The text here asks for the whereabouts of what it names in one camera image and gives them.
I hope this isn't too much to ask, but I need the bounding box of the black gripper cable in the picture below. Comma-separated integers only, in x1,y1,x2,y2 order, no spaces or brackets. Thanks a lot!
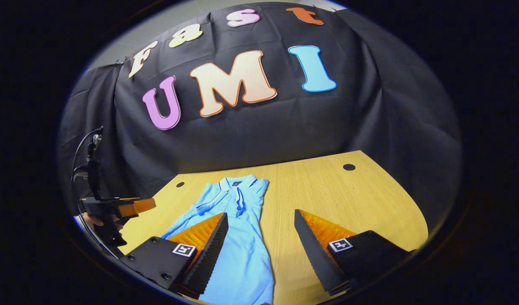
71,128,103,204

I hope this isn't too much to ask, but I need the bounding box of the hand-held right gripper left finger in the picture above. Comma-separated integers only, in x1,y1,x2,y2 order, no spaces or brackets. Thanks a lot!
120,212,229,299

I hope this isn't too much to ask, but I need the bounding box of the light blue polo T-shirt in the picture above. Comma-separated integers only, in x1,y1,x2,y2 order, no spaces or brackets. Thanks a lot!
160,174,275,305

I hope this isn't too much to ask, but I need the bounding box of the black backdrop cloth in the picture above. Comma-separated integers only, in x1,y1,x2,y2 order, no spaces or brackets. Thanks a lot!
58,2,462,229

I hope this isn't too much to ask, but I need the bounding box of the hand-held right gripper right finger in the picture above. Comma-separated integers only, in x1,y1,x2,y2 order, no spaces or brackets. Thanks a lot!
293,209,412,296

